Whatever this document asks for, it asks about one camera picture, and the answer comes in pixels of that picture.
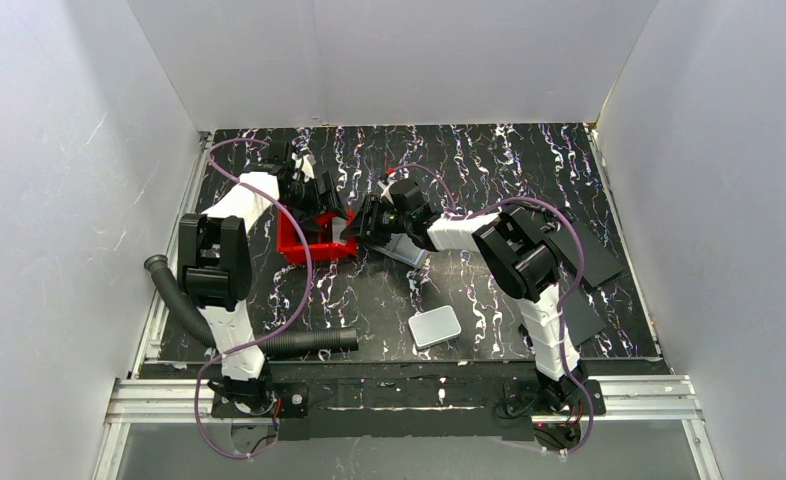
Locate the red plastic bin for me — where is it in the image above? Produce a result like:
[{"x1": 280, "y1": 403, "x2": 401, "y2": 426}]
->
[{"x1": 276, "y1": 210, "x2": 357, "y2": 266}]

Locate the grey leather card holder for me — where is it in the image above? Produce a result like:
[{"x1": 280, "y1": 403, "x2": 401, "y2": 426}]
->
[{"x1": 371, "y1": 234, "x2": 428, "y2": 269}]

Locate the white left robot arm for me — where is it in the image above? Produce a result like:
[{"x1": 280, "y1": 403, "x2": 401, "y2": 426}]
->
[{"x1": 177, "y1": 141, "x2": 348, "y2": 381}]

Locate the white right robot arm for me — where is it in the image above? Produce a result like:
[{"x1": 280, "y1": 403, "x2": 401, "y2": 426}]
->
[{"x1": 341, "y1": 178, "x2": 585, "y2": 381}]

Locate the silver metal tin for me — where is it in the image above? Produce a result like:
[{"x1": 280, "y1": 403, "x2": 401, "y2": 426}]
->
[{"x1": 407, "y1": 305, "x2": 462, "y2": 349}]

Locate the black flat plate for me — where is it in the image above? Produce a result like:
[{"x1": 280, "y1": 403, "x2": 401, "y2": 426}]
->
[
  {"x1": 562, "y1": 289, "x2": 606, "y2": 347},
  {"x1": 546, "y1": 222, "x2": 624, "y2": 289}
]

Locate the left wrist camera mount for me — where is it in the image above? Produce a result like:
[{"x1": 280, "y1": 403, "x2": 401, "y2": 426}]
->
[{"x1": 295, "y1": 153, "x2": 316, "y2": 179}]

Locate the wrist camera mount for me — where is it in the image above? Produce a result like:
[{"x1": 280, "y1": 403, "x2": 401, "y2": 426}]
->
[
  {"x1": 295, "y1": 153, "x2": 316, "y2": 179},
  {"x1": 378, "y1": 168, "x2": 398, "y2": 205}
]

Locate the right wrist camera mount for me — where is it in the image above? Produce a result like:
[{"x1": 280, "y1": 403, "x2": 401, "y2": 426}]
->
[{"x1": 378, "y1": 168, "x2": 398, "y2": 205}]

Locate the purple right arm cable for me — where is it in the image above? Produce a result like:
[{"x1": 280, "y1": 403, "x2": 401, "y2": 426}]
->
[{"x1": 392, "y1": 163, "x2": 596, "y2": 458}]

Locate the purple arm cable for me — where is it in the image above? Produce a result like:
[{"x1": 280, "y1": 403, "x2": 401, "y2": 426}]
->
[
  {"x1": 194, "y1": 137, "x2": 316, "y2": 461},
  {"x1": 392, "y1": 163, "x2": 596, "y2": 458}
]

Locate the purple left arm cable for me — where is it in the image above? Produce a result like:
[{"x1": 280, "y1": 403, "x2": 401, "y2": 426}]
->
[{"x1": 194, "y1": 137, "x2": 316, "y2": 461}]

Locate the black corrugated hose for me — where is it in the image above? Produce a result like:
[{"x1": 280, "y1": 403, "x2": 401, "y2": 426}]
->
[{"x1": 143, "y1": 254, "x2": 359, "y2": 360}]

